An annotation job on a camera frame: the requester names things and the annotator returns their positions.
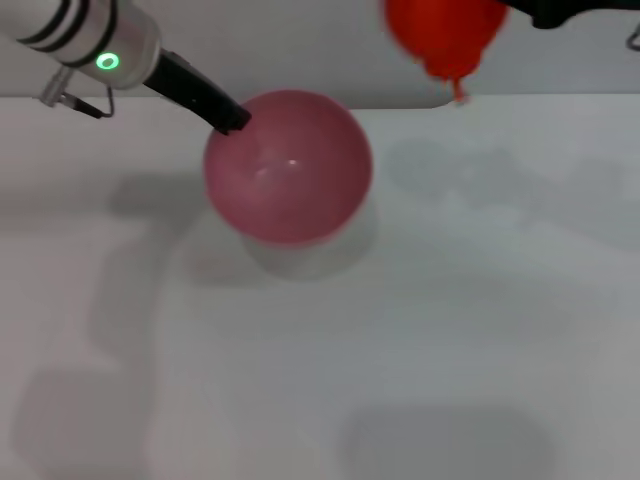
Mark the left arm cable with silver connector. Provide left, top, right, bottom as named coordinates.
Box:
left=39, top=67, right=117, bottom=120

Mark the pink plastic bowl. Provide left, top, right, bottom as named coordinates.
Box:
left=202, top=88, right=375, bottom=247

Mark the soft orange toy fruit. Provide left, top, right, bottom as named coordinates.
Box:
left=382, top=0, right=510, bottom=106

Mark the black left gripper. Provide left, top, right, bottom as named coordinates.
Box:
left=142, top=47, right=253, bottom=137

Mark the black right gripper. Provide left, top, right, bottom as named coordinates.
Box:
left=499, top=0, right=640, bottom=30

